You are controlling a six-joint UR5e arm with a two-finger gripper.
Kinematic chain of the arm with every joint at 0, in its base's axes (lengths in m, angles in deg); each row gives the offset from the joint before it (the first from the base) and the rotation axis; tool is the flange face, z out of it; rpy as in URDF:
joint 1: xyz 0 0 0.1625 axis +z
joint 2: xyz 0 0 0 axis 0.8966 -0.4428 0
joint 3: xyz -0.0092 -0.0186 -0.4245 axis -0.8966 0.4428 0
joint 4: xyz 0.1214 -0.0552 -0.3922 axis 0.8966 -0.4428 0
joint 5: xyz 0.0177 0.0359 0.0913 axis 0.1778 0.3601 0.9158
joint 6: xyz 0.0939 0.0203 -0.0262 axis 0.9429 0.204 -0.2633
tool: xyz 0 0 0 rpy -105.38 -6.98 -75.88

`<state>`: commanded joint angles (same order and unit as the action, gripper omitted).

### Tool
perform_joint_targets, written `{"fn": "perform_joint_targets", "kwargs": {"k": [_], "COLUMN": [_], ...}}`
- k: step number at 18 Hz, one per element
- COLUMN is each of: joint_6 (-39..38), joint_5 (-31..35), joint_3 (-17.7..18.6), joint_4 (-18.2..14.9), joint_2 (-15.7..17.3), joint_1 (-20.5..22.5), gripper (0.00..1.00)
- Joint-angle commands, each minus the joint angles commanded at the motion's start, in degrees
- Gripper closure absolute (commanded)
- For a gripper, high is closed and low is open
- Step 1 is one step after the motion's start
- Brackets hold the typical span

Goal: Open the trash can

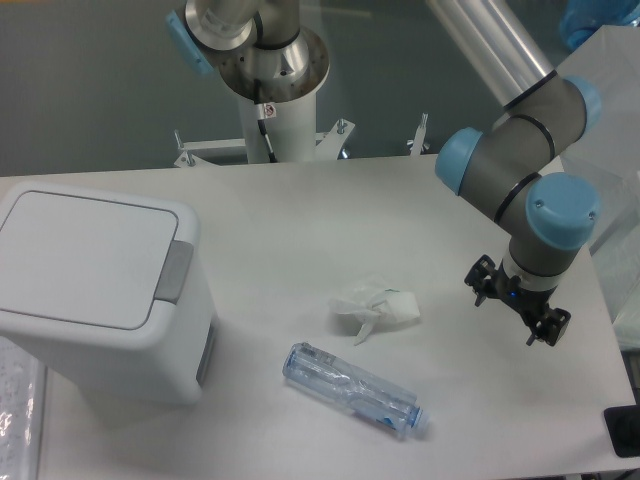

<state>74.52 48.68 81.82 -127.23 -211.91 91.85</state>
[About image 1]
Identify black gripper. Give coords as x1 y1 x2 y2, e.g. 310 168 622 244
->
464 255 571 347

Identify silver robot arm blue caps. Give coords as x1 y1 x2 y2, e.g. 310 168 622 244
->
166 1 601 345

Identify grey trash can push button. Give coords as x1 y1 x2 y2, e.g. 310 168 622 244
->
154 240 194 304

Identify white trash can body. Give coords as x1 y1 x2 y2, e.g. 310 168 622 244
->
1 180 217 404

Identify white trash can lid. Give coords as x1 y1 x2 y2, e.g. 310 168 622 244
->
1 189 178 330

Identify crumpled white tissue paper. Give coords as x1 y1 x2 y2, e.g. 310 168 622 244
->
328 275 421 346

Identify black device at table edge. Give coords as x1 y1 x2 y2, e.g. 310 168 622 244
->
603 405 639 458

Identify crushed clear plastic bottle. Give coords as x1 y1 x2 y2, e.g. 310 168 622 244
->
282 342 429 438

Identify translucent plastic cover right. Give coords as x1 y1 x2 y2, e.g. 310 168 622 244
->
559 26 639 351

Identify clear plastic sheet left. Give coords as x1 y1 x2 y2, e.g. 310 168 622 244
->
1 338 46 479

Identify white pedestal base frame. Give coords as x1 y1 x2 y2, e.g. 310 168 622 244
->
172 112 432 168

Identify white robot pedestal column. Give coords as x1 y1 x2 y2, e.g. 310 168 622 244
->
237 93 316 164

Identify black cable on pedestal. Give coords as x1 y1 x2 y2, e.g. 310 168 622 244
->
252 79 279 164

